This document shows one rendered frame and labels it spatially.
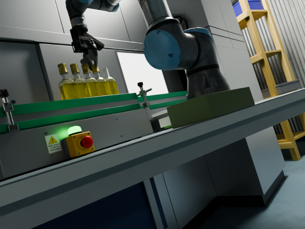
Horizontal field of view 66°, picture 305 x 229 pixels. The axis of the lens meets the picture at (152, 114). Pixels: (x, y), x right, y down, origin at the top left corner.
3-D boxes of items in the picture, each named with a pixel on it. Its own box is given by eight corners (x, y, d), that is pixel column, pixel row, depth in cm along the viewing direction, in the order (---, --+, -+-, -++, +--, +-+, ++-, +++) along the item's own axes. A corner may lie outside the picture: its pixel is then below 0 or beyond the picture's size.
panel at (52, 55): (167, 97, 179) (154, 55, 182) (170, 95, 177) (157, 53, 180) (54, 112, 112) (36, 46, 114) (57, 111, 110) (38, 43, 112)
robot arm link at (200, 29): (226, 63, 82) (216, 26, 83) (202, 63, 73) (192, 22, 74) (199, 74, 91) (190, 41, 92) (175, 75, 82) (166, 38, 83)
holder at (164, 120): (165, 129, 135) (162, 116, 135) (207, 117, 117) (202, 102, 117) (146, 135, 122) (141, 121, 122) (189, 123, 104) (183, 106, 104)
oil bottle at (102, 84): (110, 119, 120) (99, 80, 121) (117, 116, 116) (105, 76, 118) (101, 121, 116) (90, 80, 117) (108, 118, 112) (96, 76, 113)
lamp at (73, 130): (78, 135, 83) (76, 126, 83) (85, 132, 80) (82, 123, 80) (66, 137, 79) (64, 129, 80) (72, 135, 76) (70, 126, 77)
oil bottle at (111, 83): (119, 117, 124) (108, 79, 125) (126, 115, 120) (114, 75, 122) (111, 119, 120) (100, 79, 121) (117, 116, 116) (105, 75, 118)
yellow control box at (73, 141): (85, 155, 84) (79, 135, 84) (96, 151, 79) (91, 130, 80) (67, 160, 79) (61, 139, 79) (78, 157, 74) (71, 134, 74)
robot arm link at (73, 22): (81, 25, 123) (89, 17, 118) (83, 33, 123) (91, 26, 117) (67, 23, 117) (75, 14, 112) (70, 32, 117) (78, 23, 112)
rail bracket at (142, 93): (134, 112, 123) (127, 89, 124) (157, 102, 112) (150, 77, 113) (130, 112, 121) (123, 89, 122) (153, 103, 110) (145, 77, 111)
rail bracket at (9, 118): (19, 132, 72) (8, 91, 73) (27, 127, 67) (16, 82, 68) (4, 135, 69) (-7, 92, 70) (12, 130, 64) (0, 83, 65)
